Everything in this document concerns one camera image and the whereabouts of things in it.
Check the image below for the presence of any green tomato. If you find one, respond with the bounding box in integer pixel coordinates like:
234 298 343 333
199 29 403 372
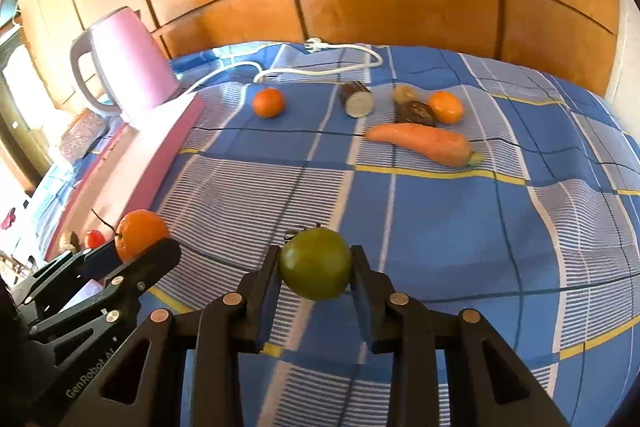
279 222 353 301

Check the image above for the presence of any speckled brown box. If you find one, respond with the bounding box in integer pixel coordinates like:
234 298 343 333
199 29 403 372
57 109 109 163

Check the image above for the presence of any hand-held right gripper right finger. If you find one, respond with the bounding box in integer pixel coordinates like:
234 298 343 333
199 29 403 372
350 245 571 427

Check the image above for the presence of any dark brown round fruit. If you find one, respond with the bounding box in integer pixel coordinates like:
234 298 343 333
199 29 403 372
394 100 439 128

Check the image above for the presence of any white power cable with plug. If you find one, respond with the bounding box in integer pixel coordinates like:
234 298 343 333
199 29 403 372
177 37 385 100

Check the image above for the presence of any blue plaid bedsheet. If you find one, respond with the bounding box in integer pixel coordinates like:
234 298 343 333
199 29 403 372
30 41 640 427

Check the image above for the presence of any carrot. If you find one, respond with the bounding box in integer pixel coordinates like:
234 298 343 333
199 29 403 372
365 122 485 169

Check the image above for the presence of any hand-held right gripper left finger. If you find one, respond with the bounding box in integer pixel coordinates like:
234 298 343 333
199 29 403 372
61 245 281 427

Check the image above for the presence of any pink electric kettle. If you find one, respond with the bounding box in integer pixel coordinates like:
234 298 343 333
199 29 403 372
69 6 182 124

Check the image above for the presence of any cut dark-skinned yam piece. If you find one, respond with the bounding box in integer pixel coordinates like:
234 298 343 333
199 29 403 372
339 81 375 118

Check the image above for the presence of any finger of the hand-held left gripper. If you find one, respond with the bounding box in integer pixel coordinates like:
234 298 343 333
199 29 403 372
10 241 122 309
27 237 182 349

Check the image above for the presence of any tangerine with stem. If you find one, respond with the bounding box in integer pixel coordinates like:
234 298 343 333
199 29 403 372
91 208 171 263

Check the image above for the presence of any pink box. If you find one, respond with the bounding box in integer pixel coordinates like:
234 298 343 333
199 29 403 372
45 93 206 261

